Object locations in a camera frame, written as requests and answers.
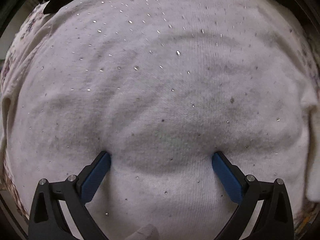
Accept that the white knit sweater with sequins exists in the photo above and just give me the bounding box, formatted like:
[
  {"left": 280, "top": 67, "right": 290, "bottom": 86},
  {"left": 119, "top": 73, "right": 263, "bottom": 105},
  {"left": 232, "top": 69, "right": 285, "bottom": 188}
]
[{"left": 0, "top": 0, "right": 320, "bottom": 240}]

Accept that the white gloved hand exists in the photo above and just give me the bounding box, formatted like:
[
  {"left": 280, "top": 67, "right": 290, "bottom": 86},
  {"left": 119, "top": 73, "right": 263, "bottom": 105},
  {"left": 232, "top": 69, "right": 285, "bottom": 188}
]
[{"left": 125, "top": 224, "right": 159, "bottom": 240}]

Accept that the floral cream bed blanket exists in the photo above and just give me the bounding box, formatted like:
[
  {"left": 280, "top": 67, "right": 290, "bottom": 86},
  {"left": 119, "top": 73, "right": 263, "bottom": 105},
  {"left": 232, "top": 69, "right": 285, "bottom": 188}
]
[{"left": 0, "top": 0, "right": 320, "bottom": 230}]

